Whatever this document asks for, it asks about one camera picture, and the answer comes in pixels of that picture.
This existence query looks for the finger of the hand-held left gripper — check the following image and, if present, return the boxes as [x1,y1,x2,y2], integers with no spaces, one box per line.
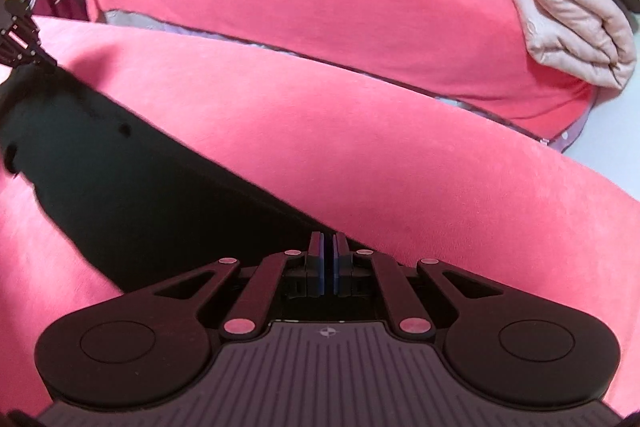
[0,0,58,68]

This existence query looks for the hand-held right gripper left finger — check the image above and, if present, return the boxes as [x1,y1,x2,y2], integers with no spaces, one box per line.
[125,232,327,339]

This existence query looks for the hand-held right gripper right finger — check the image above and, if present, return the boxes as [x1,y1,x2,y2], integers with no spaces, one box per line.
[332,232,506,340]

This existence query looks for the black pants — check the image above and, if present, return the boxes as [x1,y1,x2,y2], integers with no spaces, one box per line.
[0,63,353,294]

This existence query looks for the pink fleece bed blanket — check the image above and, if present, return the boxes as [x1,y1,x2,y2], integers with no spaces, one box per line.
[0,16,640,427]

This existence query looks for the light pink folded quilt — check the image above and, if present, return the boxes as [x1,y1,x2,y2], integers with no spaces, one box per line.
[492,0,637,90]

